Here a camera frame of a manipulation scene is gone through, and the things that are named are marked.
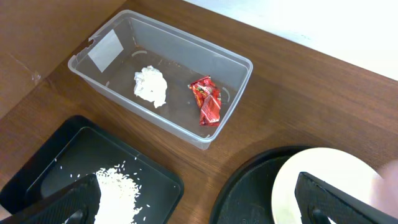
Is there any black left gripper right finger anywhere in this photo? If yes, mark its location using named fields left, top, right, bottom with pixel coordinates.
left=294, top=172, right=397, bottom=224

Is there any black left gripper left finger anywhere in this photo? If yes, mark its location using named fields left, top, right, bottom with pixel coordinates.
left=1, top=174, right=101, bottom=224

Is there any cooked rice pile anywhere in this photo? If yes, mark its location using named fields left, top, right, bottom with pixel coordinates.
left=93, top=161, right=142, bottom=224

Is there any small pink bowl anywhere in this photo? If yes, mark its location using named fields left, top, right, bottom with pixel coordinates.
left=372, top=160, right=397, bottom=218

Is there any clear plastic waste bin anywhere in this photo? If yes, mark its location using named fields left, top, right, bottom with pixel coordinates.
left=68, top=10, right=253, bottom=150

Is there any cream large bowl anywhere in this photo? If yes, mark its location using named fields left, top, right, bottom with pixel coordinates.
left=271, top=147, right=381, bottom=224

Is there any black rectangular tray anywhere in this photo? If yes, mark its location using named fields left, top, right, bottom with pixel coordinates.
left=0, top=114, right=185, bottom=224

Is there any black round tray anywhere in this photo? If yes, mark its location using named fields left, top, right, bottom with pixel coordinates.
left=209, top=146, right=309, bottom=224

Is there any crumpled white tissue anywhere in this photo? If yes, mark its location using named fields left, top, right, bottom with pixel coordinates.
left=134, top=65, right=167, bottom=108

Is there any white label on bin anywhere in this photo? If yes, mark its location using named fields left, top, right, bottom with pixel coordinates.
left=88, top=29, right=124, bottom=73

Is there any red snack wrapper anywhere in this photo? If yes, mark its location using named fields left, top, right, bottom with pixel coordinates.
left=188, top=76, right=221, bottom=126

